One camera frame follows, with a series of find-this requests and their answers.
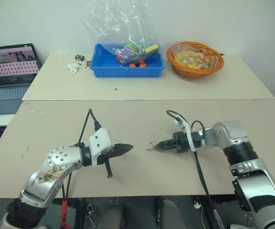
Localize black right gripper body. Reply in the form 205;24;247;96
172;131;192;154

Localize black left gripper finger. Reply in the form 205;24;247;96
113;147;134;158
112;143;134;152

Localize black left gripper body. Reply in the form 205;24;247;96
97;146;116;179

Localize orange wicker basket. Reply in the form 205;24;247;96
166;42;224;79

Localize blue plastic bin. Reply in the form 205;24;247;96
90;43;165;79

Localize colourful snack packet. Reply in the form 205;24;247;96
174;50;211;70

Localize crumpled white tissue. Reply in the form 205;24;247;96
66;62;80;75

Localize clear plastic bag of toys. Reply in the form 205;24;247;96
82;0;162;69

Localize open grey laptop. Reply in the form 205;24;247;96
0;43;42;116

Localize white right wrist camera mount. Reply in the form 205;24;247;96
172;118;196;152

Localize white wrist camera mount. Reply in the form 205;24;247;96
89;128;115;167
172;118;196;152

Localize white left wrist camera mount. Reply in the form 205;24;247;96
89;128;115;167

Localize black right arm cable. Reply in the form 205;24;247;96
166;110;221;229

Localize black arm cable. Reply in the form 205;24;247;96
166;110;221;229
61;108;102;201

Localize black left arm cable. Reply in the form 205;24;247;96
61;108;102;201

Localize black table frame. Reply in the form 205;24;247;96
52;197;97;229

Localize white plug with cable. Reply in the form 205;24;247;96
193;196;204;229

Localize red cable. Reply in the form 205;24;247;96
60;199;71;229

